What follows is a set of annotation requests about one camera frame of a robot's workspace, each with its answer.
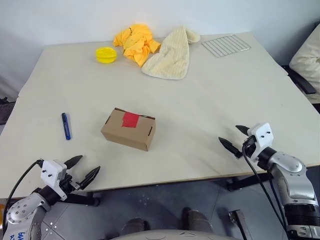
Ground bystander in cream clothes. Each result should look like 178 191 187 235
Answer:
289 23 320 96

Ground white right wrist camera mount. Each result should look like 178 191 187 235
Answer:
247 122 273 161

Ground crumpled yellow cloth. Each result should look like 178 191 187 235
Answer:
112 23 162 68

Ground metal wire rack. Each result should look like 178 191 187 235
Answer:
201 35 252 59

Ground black table frame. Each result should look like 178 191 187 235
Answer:
64 172 275 208

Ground black bag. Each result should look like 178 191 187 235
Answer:
0 96 15 126

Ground black chair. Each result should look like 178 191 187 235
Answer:
282 65 316 95

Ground blue pen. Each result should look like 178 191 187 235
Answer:
61 112 73 141

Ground red tape strip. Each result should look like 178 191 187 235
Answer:
121 112 140 129

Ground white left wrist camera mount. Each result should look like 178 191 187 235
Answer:
40 159 68 201

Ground dark metal bar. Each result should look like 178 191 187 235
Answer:
228 209 253 240

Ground silver robot torso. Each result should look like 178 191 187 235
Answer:
107 228 231 240

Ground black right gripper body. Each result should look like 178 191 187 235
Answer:
241 135 256 159

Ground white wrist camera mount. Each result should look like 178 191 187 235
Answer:
247 122 273 161
40 159 68 201

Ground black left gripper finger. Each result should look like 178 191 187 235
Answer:
64 155 84 169
79 165 101 190

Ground brown cardboard box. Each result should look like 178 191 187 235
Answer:
100 107 157 152

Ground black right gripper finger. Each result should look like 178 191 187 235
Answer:
235 124 251 136
218 136 243 159

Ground cream ribbed towel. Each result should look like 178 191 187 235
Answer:
141 24 201 81

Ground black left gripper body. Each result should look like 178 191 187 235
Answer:
59 173 83 200

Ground yellow ridged plastic ball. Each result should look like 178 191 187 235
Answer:
95 46 118 65

